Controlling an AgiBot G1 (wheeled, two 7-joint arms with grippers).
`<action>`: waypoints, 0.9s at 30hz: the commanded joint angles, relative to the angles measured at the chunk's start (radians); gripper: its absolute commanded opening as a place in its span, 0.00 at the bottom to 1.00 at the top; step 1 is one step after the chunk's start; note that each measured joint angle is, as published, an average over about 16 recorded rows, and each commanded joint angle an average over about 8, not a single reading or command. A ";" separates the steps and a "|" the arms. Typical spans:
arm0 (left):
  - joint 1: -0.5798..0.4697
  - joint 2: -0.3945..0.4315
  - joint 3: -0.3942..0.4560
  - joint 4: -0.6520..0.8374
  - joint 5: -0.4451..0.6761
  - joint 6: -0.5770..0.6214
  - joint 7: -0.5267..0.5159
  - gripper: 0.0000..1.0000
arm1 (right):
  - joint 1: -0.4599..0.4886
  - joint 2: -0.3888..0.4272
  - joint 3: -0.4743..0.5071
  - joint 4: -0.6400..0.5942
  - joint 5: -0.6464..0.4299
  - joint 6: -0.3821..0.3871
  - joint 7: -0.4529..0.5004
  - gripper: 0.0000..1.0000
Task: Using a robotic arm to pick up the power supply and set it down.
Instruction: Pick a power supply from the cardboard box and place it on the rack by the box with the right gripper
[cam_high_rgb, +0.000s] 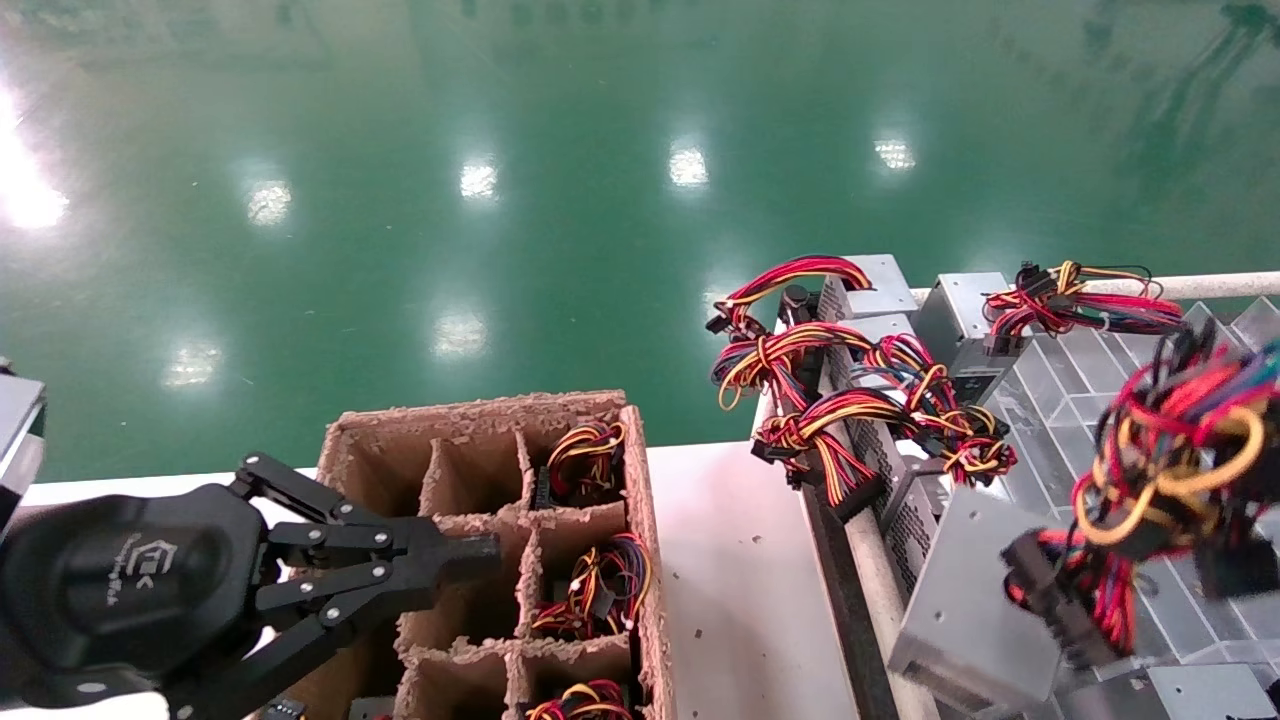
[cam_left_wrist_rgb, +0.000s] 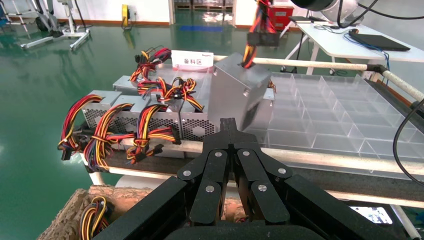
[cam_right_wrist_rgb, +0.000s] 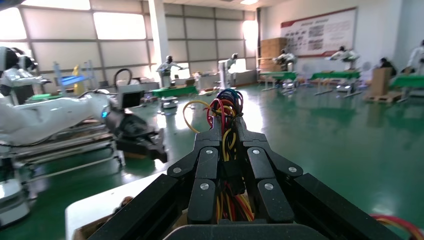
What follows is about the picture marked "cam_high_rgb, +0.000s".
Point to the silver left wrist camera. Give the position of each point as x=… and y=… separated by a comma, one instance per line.
x=18, y=430

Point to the brown cardboard divider box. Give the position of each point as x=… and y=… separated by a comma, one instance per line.
x=470, y=470

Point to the black cart frame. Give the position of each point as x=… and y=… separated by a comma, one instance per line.
x=835, y=600

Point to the clear plastic divider tray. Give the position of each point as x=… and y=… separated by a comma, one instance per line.
x=1050, y=420

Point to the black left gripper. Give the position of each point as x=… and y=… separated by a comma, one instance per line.
x=120, y=590

